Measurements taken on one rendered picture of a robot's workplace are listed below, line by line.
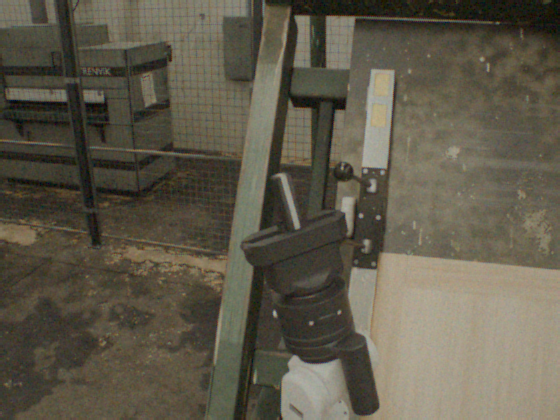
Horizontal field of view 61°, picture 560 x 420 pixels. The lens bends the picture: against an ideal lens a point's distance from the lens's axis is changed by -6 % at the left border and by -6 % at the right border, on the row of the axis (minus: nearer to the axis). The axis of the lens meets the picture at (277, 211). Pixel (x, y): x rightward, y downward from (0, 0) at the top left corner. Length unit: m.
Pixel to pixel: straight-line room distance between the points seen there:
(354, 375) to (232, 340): 0.46
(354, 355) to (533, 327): 0.54
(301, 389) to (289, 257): 0.16
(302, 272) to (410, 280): 0.48
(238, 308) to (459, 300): 0.43
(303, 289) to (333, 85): 0.70
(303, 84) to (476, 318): 0.63
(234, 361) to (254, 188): 0.35
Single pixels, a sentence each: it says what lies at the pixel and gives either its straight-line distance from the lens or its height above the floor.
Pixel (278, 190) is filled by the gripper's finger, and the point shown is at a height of 1.63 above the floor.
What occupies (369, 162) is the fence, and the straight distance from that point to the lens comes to 1.03.
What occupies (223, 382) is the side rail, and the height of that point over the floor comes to 1.13.
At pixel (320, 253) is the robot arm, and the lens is 0.56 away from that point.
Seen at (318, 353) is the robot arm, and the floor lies 1.46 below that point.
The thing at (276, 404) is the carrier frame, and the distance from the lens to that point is 1.47.
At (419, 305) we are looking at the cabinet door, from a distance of 1.01.
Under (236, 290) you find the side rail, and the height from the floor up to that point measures 1.28.
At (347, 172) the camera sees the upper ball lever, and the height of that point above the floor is 1.53.
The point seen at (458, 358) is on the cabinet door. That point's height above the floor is 1.20.
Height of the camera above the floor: 1.83
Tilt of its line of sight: 23 degrees down
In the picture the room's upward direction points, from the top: straight up
